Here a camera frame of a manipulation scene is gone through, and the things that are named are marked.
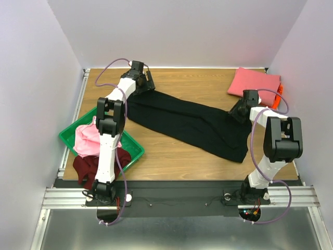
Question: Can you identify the aluminium frame rail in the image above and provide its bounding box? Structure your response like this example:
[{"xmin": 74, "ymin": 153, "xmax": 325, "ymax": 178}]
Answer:
[{"xmin": 30, "ymin": 68, "xmax": 323, "ymax": 250}]

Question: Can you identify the pink t shirt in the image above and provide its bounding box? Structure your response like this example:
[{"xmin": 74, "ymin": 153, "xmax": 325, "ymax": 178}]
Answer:
[{"xmin": 73, "ymin": 116, "xmax": 122, "ymax": 158}]

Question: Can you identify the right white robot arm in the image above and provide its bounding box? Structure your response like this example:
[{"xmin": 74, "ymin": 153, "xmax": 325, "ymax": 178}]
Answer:
[{"xmin": 229, "ymin": 89, "xmax": 303, "ymax": 204}]

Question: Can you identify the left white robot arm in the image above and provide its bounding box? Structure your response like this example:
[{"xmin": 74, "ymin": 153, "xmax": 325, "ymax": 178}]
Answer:
[{"xmin": 84, "ymin": 60, "xmax": 155, "ymax": 205}]

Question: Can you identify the folded coral t shirt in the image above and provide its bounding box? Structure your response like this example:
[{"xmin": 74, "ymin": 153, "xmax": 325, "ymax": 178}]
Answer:
[{"xmin": 227, "ymin": 67, "xmax": 283, "ymax": 97}]

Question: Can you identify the black t shirt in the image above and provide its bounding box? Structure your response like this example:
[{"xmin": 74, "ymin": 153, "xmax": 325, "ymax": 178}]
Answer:
[{"xmin": 127, "ymin": 91, "xmax": 252, "ymax": 163}]

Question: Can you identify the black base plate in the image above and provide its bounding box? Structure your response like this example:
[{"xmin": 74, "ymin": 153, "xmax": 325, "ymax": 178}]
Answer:
[{"xmin": 86, "ymin": 181, "xmax": 270, "ymax": 217}]

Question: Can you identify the folded orange t shirt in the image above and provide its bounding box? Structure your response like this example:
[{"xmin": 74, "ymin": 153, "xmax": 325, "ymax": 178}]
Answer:
[{"xmin": 259, "ymin": 91, "xmax": 281, "ymax": 109}]

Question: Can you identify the green plastic tray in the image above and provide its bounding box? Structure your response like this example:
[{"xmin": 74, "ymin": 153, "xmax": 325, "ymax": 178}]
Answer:
[{"xmin": 59, "ymin": 108, "xmax": 145, "ymax": 181}]

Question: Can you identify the dark red t shirt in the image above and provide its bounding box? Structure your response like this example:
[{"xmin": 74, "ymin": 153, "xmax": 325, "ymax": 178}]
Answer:
[{"xmin": 73, "ymin": 148, "xmax": 132, "ymax": 190}]

